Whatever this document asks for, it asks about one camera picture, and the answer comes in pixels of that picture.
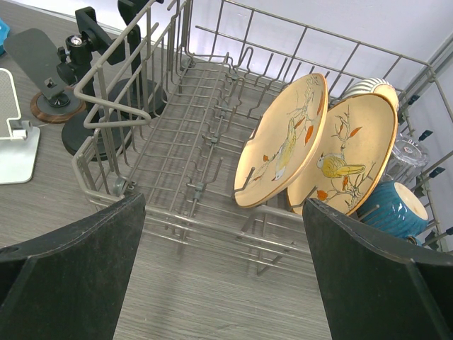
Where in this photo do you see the blue dotted plate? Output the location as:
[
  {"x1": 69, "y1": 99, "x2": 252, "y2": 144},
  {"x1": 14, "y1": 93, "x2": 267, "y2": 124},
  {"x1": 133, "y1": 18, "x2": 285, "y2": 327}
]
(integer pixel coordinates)
[{"x1": 0, "y1": 19, "x2": 10, "y2": 55}]

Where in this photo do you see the round wooden phone stand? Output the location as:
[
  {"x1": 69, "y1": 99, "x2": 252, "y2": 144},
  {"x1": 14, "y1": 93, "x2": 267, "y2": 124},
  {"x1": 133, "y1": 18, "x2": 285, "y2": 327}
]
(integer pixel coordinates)
[{"x1": 4, "y1": 28, "x2": 86, "y2": 124}]

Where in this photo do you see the white ribbed cup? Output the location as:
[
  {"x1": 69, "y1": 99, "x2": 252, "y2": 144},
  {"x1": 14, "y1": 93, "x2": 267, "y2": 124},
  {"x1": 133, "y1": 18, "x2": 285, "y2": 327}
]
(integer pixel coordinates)
[{"x1": 342, "y1": 78, "x2": 399, "y2": 111}]

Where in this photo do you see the blue mug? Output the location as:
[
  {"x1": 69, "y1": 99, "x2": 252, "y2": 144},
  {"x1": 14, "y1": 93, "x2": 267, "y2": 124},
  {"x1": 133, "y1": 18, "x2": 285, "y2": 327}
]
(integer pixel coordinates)
[{"x1": 356, "y1": 181, "x2": 429, "y2": 245}]

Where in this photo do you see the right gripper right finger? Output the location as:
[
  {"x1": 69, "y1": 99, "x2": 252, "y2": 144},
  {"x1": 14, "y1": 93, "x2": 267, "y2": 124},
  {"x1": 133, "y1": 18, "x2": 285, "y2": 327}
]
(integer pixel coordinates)
[{"x1": 302, "y1": 199, "x2": 452, "y2": 339}]

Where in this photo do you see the black stand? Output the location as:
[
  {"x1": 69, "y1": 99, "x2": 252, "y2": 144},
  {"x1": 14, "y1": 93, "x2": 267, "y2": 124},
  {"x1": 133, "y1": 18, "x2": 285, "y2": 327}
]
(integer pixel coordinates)
[
  {"x1": 57, "y1": 6, "x2": 125, "y2": 161},
  {"x1": 108, "y1": 0, "x2": 167, "y2": 118}
]

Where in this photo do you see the metal dish rack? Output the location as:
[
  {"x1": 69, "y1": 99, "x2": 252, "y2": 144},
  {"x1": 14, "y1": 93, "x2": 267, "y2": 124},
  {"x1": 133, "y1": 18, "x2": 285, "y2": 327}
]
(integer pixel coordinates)
[{"x1": 72, "y1": 1, "x2": 452, "y2": 273}]

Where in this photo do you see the white folding phone stand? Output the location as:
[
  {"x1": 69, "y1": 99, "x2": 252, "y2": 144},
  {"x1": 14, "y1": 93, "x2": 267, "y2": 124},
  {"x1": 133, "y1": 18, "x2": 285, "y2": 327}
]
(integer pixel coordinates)
[{"x1": 1, "y1": 68, "x2": 40, "y2": 185}]

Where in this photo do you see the left yellow bird plate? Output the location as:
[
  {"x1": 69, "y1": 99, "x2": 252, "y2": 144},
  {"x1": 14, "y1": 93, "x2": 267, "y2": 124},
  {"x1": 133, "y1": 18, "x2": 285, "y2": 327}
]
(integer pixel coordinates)
[{"x1": 234, "y1": 73, "x2": 328, "y2": 208}]

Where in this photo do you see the clear glass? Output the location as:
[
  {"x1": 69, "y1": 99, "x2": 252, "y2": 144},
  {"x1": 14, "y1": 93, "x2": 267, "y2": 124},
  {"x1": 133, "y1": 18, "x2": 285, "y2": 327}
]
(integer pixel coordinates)
[{"x1": 381, "y1": 134, "x2": 430, "y2": 185}]

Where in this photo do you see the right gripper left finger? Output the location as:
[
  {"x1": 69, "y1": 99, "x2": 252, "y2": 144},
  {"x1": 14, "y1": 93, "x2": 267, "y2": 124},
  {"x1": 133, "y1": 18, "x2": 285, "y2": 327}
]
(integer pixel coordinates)
[{"x1": 1, "y1": 194, "x2": 146, "y2": 339}]

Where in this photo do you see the right yellow bird plate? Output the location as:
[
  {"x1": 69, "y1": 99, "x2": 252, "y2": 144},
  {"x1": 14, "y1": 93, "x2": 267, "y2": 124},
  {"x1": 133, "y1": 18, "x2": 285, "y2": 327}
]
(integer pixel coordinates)
[{"x1": 287, "y1": 93, "x2": 398, "y2": 215}]

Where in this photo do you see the yellow bird plate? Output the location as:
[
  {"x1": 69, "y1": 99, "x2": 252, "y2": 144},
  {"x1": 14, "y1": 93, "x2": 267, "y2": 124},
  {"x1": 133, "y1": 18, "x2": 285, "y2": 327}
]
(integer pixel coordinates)
[
  {"x1": 234, "y1": 73, "x2": 328, "y2": 208},
  {"x1": 287, "y1": 93, "x2": 398, "y2": 215}
]

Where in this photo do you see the black stand front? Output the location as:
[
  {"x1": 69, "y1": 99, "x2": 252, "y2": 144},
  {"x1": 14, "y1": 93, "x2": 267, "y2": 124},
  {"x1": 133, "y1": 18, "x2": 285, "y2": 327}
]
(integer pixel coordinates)
[{"x1": 57, "y1": 6, "x2": 125, "y2": 161}]

